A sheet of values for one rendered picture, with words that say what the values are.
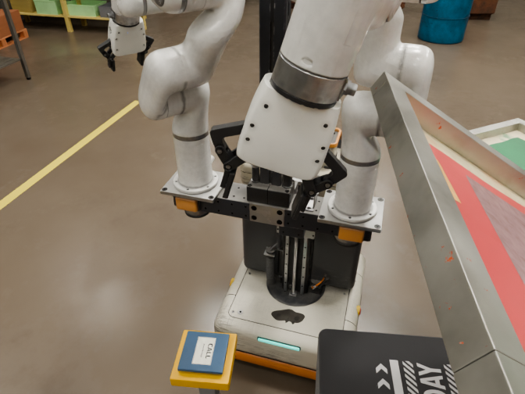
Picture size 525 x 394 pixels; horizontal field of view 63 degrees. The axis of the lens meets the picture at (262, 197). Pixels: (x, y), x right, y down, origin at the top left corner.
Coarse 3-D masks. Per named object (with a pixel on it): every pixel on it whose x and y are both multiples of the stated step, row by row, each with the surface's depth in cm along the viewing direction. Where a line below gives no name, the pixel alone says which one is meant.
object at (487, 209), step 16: (448, 160) 69; (448, 176) 63; (464, 176) 68; (464, 192) 62; (480, 192) 67; (496, 192) 72; (464, 208) 57; (480, 208) 61; (496, 208) 65; (512, 208) 71; (480, 224) 56; (496, 224) 60; (512, 224) 64; (496, 240) 55; (512, 240) 59
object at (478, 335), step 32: (384, 96) 67; (416, 96) 73; (384, 128) 61; (416, 128) 58; (448, 128) 74; (416, 160) 49; (480, 160) 77; (416, 192) 46; (448, 192) 46; (416, 224) 43; (448, 224) 40; (448, 256) 37; (480, 256) 39; (448, 288) 35; (480, 288) 34; (448, 320) 33; (480, 320) 31; (448, 352) 32; (480, 352) 29; (512, 352) 30; (480, 384) 28; (512, 384) 27
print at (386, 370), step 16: (384, 368) 94; (400, 368) 94; (416, 368) 94; (432, 368) 94; (448, 368) 94; (384, 384) 91; (400, 384) 91; (416, 384) 91; (432, 384) 91; (448, 384) 91
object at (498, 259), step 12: (468, 228) 52; (480, 240) 52; (492, 240) 54; (480, 252) 49; (492, 252) 51; (504, 252) 54; (492, 264) 49; (504, 264) 51; (516, 264) 53; (492, 276) 46; (504, 276) 48; (516, 276) 50; (504, 288) 46; (516, 288) 48; (504, 300) 44; (516, 300) 45; (516, 312) 43; (516, 324) 41
